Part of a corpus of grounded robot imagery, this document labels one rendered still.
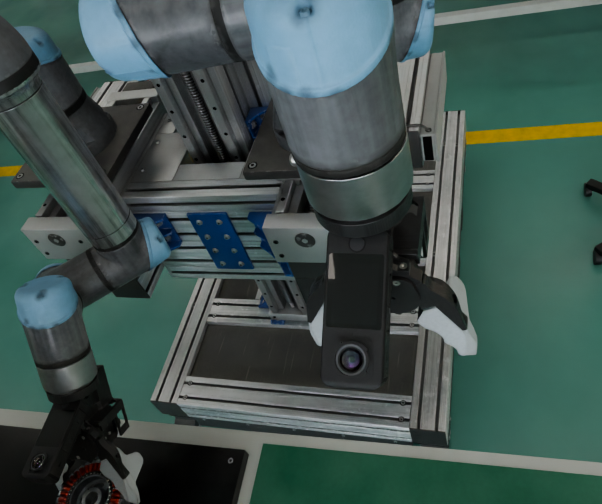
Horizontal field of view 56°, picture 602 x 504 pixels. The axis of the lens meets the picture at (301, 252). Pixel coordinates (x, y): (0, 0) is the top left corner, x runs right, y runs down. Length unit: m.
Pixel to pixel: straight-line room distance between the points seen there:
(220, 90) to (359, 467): 0.69
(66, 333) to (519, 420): 1.30
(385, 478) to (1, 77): 0.74
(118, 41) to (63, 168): 0.38
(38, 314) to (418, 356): 1.07
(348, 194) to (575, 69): 2.55
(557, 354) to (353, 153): 1.59
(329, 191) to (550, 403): 1.50
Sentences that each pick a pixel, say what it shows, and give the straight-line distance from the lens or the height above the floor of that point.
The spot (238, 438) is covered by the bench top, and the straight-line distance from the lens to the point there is 1.02.
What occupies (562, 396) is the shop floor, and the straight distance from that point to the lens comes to 1.82.
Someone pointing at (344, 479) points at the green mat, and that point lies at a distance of 0.94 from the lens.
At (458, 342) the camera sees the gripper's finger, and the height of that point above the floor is 1.19.
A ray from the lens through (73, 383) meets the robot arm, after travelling 0.86.
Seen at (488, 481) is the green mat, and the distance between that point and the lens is 0.92.
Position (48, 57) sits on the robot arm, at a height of 1.22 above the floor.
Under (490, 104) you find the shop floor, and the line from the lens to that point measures 2.69.
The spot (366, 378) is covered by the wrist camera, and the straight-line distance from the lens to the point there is 0.40.
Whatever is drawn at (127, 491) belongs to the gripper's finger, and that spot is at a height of 0.86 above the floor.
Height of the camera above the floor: 1.63
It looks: 47 degrees down
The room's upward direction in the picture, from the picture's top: 22 degrees counter-clockwise
